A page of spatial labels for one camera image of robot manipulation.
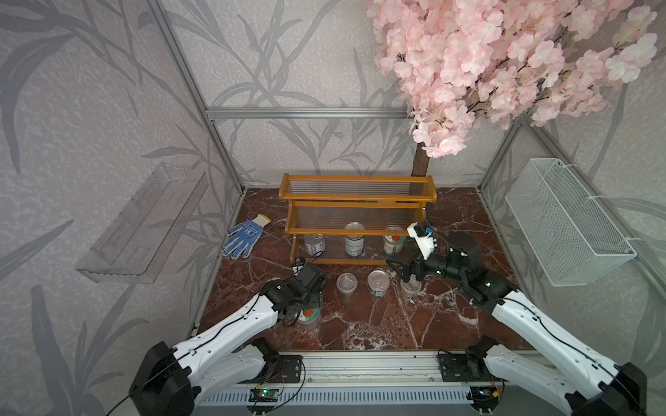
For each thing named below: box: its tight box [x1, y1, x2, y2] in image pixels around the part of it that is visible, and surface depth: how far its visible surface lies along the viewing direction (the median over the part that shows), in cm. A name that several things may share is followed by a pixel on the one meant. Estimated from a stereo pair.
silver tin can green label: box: [366, 269, 391, 299], surface depth 87 cm
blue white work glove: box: [222, 213, 272, 260], surface depth 107 cm
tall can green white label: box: [344, 221, 366, 257], surface depth 93 cm
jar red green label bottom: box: [382, 224, 407, 257], surface depth 93 cm
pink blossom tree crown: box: [366, 0, 657, 159], surface depth 48 cm
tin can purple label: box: [303, 234, 327, 258], surface depth 93 cm
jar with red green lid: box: [297, 307, 322, 329], surface depth 77 cm
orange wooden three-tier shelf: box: [278, 173, 438, 266], surface depth 99 cm
